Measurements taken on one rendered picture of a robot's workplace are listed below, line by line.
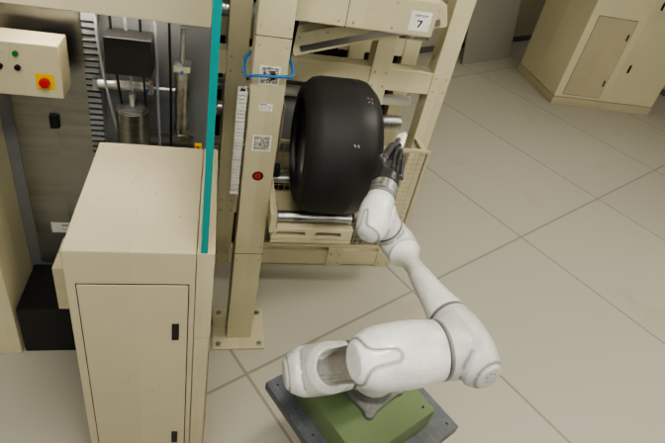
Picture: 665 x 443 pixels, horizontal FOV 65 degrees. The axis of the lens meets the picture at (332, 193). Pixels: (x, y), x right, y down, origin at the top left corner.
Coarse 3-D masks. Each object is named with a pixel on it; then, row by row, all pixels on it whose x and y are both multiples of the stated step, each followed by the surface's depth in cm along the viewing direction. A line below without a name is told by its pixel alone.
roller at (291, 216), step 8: (280, 216) 222; (288, 216) 223; (296, 216) 223; (304, 216) 224; (312, 216) 225; (320, 216) 226; (328, 216) 227; (336, 216) 228; (344, 216) 229; (352, 216) 230
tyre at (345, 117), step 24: (312, 96) 202; (336, 96) 200; (360, 96) 203; (312, 120) 197; (336, 120) 195; (360, 120) 197; (312, 144) 196; (336, 144) 194; (312, 168) 197; (336, 168) 196; (360, 168) 198; (312, 192) 203; (336, 192) 202; (360, 192) 204
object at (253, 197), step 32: (256, 0) 184; (288, 0) 176; (256, 32) 181; (288, 32) 182; (256, 64) 187; (288, 64) 190; (256, 96) 195; (256, 128) 203; (256, 160) 212; (256, 192) 221; (256, 224) 232; (256, 256) 244; (256, 288) 257
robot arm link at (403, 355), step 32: (416, 320) 111; (320, 352) 154; (352, 352) 107; (384, 352) 103; (416, 352) 104; (448, 352) 106; (288, 384) 157; (320, 384) 151; (352, 384) 162; (384, 384) 103; (416, 384) 105
